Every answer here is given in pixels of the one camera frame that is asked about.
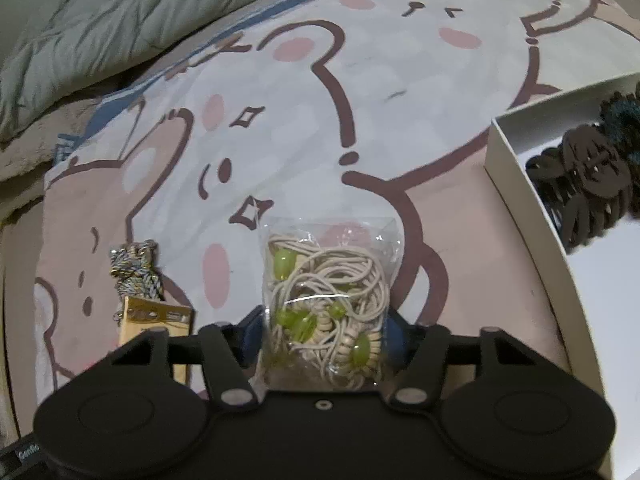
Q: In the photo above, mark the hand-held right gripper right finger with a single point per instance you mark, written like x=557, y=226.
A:
x=397, y=335

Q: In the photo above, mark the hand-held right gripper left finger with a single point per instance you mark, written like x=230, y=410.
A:
x=248, y=337

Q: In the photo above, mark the white cardboard box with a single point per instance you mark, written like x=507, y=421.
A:
x=560, y=280

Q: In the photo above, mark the black hair claw clip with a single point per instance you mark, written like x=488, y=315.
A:
x=585, y=190

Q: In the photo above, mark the dark knitted scrunchie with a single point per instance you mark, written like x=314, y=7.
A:
x=622, y=120

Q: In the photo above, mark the small yellow cardboard box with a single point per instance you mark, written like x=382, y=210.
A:
x=150, y=317

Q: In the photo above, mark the bear printed blanket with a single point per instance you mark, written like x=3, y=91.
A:
x=390, y=110

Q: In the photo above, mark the beige fluffy pillow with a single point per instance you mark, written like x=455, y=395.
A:
x=40, y=155

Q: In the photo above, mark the grey duvet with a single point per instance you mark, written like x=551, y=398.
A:
x=100, y=25

